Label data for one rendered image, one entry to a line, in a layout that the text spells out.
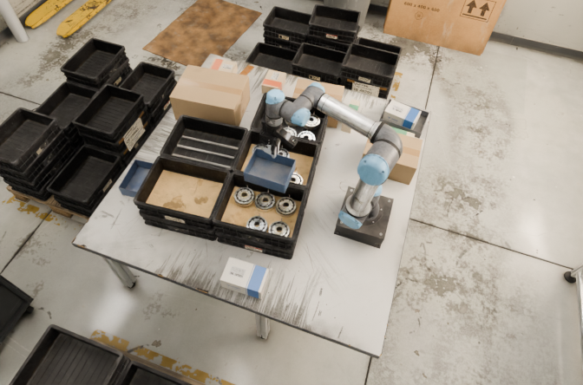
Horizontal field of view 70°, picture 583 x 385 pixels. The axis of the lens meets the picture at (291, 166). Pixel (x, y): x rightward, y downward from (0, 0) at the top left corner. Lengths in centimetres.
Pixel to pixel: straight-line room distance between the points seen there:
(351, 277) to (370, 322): 23
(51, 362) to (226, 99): 160
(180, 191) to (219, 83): 75
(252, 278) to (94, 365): 86
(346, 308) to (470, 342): 111
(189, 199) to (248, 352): 104
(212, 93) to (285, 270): 114
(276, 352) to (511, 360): 141
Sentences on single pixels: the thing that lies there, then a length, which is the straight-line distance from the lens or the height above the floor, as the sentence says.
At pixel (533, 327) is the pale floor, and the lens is 320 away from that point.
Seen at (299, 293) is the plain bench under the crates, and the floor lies 70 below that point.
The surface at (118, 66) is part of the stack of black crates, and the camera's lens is 355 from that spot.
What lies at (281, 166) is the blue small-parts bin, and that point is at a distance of 198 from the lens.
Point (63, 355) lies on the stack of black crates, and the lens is 244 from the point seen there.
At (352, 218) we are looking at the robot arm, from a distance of 192.
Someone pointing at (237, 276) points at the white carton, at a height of 79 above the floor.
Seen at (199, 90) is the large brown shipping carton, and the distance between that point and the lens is 260.
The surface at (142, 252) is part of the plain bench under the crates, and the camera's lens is 226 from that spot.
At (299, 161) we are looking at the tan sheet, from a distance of 230.
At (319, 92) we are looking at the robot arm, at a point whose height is 145.
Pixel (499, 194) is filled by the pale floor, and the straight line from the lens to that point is 360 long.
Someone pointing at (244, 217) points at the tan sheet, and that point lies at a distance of 211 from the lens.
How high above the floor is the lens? 266
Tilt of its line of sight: 54 degrees down
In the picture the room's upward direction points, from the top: 3 degrees clockwise
